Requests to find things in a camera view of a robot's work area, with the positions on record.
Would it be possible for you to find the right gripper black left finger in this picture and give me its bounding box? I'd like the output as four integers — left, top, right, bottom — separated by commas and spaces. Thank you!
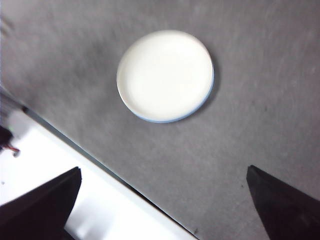
0, 166, 83, 240

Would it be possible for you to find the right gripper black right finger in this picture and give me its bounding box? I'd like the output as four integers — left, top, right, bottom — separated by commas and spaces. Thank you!
245, 164, 320, 240

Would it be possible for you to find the white round plate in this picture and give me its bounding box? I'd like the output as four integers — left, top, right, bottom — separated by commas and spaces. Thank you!
115, 29, 215, 121

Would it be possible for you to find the black device with red wires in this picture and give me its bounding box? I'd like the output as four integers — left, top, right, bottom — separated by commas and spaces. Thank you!
0, 124, 21, 158

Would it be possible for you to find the ribbed aluminium rail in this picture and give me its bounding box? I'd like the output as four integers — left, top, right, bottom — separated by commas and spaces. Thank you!
0, 85, 27, 124

